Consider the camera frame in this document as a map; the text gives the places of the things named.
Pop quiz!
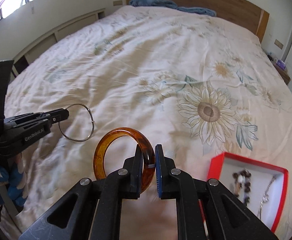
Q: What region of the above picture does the thin silver bangle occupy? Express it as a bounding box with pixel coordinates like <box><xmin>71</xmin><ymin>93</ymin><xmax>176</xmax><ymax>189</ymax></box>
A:
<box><xmin>58</xmin><ymin>103</ymin><xmax>94</xmax><ymax>142</ymax></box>

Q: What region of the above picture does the black white bead bracelet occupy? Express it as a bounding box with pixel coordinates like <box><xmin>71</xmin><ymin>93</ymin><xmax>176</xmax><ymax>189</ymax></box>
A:
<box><xmin>231</xmin><ymin>169</ymin><xmax>253</xmax><ymax>207</ymax></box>

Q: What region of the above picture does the silver chain necklace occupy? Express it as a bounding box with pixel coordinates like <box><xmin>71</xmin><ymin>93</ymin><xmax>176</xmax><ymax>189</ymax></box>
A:
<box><xmin>256</xmin><ymin>174</ymin><xmax>279</xmax><ymax>221</ymax></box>

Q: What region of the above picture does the red white jewelry box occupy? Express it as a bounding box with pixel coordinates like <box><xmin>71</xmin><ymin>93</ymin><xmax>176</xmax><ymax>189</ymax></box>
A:
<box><xmin>205</xmin><ymin>152</ymin><xmax>288</xmax><ymax>232</ymax></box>

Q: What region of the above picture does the amber orange bangle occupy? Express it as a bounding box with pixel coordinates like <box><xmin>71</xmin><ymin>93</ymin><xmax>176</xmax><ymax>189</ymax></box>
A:
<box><xmin>92</xmin><ymin>127</ymin><xmax>156</xmax><ymax>193</ymax></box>

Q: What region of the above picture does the gloved left hand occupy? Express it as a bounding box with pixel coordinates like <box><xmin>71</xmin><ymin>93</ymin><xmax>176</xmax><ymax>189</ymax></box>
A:
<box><xmin>0</xmin><ymin>153</ymin><xmax>29</xmax><ymax>207</ymax></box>

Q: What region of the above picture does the low white radiator cabinet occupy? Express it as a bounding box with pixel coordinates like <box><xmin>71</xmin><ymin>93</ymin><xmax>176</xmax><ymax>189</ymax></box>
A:
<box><xmin>11</xmin><ymin>8</ymin><xmax>105</xmax><ymax>80</ymax></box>

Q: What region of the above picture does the floral cream bed duvet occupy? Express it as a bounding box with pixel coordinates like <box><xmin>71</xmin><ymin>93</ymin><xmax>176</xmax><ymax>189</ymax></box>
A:
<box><xmin>0</xmin><ymin>6</ymin><xmax>292</xmax><ymax>239</ymax></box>

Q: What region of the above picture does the blue pillow left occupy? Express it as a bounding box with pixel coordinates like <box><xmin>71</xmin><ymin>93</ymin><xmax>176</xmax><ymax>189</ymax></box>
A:
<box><xmin>129</xmin><ymin>0</ymin><xmax>178</xmax><ymax>9</ymax></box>

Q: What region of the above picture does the blue pillow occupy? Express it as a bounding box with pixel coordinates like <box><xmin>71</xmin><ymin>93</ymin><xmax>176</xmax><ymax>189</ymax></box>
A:
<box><xmin>129</xmin><ymin>0</ymin><xmax>178</xmax><ymax>9</ymax></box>
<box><xmin>177</xmin><ymin>7</ymin><xmax>217</xmax><ymax>17</ymax></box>

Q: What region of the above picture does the wooden nightstand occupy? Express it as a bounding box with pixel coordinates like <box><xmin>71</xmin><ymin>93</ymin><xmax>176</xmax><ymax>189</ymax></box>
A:
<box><xmin>267</xmin><ymin>53</ymin><xmax>291</xmax><ymax>85</ymax></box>

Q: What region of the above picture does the purple tissue box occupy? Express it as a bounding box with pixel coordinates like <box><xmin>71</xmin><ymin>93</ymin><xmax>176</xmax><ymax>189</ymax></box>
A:
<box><xmin>276</xmin><ymin>60</ymin><xmax>286</xmax><ymax>71</ymax></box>

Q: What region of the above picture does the blue pillow right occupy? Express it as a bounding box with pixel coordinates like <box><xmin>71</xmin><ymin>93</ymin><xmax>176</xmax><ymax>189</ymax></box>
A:
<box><xmin>177</xmin><ymin>7</ymin><xmax>217</xmax><ymax>17</ymax></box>

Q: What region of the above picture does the wooden headboard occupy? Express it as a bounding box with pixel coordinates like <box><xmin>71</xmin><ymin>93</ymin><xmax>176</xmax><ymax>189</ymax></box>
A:
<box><xmin>125</xmin><ymin>0</ymin><xmax>270</xmax><ymax>43</ymax></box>

